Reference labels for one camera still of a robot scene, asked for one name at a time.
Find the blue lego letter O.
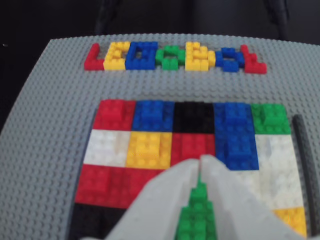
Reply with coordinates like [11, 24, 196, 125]
[214, 46, 246, 74]

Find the yellow lego letter B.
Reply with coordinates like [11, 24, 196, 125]
[184, 40, 217, 73]

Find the yellow lego letter E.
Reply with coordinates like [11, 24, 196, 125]
[103, 41, 131, 71]

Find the red lego letter L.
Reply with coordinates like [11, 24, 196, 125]
[83, 43, 106, 72]

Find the black lego cube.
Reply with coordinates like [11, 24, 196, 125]
[69, 203, 116, 240]
[113, 206, 131, 233]
[173, 101, 216, 135]

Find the green lego cube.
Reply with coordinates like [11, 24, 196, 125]
[250, 103, 293, 136]
[174, 206, 218, 240]
[191, 171, 214, 209]

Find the green lego letter O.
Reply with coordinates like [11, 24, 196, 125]
[154, 44, 188, 72]

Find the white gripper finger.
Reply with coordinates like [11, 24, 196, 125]
[104, 156, 201, 240]
[201, 155, 309, 240]

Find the red lego cube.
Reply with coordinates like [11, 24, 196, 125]
[93, 99, 136, 131]
[170, 133, 216, 167]
[119, 166, 171, 209]
[74, 164, 121, 209]

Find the blue lego cube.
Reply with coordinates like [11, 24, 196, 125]
[215, 134, 260, 171]
[133, 99, 175, 133]
[214, 101, 254, 138]

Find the yellow lego cube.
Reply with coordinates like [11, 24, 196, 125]
[125, 131, 174, 169]
[271, 206, 309, 239]

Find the grey lego baseplate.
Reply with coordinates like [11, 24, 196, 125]
[0, 34, 320, 240]

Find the dark grey lego wall strip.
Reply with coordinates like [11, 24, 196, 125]
[291, 113, 316, 240]

